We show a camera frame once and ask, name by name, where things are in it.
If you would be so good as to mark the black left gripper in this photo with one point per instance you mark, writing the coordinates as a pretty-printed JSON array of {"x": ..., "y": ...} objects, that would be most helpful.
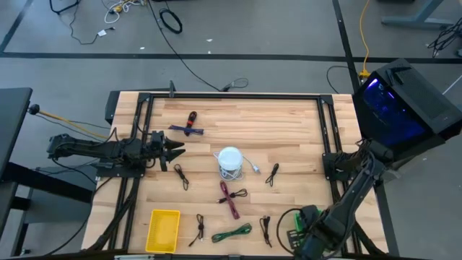
[{"x": 155, "y": 151}]

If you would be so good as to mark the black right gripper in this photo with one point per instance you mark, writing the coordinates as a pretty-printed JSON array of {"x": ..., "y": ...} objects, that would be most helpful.
[{"x": 311, "y": 218}]

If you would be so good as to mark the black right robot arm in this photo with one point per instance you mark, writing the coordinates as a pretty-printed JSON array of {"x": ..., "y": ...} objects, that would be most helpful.
[{"x": 346, "y": 195}]

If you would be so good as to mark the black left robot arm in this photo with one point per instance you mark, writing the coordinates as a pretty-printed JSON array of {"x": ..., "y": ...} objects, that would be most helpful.
[{"x": 90, "y": 148}]

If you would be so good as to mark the yellow plastic basket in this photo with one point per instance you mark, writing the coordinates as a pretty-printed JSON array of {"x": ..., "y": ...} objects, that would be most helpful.
[{"x": 162, "y": 231}]

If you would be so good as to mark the black computer tower blue-lit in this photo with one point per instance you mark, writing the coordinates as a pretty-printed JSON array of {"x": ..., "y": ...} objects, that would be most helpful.
[{"x": 397, "y": 108}]

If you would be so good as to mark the yellow rod with black knob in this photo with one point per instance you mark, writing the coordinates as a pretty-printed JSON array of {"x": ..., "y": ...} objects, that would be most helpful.
[{"x": 33, "y": 108}]

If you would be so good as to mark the black side desk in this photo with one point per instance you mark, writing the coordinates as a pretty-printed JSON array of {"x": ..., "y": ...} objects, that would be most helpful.
[{"x": 12, "y": 119}]

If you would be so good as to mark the grey desk leg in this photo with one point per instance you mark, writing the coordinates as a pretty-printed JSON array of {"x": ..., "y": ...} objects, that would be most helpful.
[{"x": 415, "y": 20}]

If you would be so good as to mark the black clamp post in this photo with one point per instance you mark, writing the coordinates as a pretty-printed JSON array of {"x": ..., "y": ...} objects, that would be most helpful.
[{"x": 172, "y": 88}]

